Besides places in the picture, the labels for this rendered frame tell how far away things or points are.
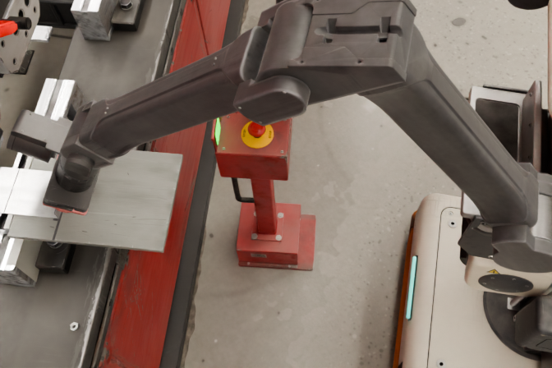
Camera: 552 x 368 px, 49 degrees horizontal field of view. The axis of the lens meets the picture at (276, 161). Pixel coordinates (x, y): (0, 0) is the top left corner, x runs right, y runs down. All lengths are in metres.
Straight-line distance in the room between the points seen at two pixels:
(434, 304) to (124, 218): 0.98
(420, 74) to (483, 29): 2.12
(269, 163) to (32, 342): 0.59
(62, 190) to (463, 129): 0.62
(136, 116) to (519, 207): 0.43
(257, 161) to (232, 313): 0.78
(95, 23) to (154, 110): 0.74
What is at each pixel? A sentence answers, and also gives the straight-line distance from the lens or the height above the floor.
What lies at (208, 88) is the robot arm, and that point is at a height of 1.45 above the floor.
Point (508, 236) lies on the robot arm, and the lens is 0.72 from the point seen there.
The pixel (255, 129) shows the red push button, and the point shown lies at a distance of 1.30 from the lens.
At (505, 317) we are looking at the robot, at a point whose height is 0.27.
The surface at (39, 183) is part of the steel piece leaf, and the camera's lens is 1.11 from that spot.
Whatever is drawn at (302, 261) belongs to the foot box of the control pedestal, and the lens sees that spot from 2.02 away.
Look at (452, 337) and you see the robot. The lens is 1.73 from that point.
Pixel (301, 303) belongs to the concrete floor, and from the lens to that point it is 1.99.
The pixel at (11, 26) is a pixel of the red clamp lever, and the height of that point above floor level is 1.28.
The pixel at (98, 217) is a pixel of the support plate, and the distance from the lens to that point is 1.05.
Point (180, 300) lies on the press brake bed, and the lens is 1.97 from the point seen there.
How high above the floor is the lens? 1.92
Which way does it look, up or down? 62 degrees down
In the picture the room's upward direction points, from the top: 4 degrees counter-clockwise
